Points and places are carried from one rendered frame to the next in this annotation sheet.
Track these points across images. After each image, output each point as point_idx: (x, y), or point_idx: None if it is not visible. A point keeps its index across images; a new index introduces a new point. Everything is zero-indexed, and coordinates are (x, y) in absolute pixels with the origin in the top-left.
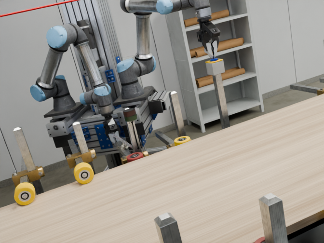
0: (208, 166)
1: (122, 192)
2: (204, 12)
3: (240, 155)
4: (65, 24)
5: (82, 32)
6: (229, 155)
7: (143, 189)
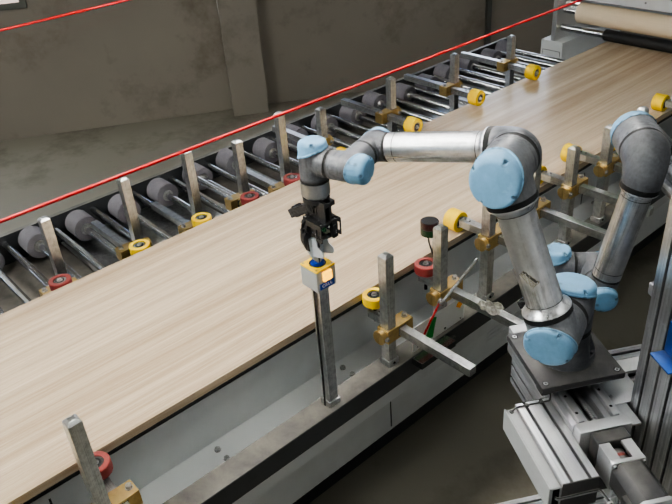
0: None
1: (391, 220)
2: None
3: (280, 266)
4: (639, 124)
5: (624, 161)
6: (293, 267)
7: (370, 224)
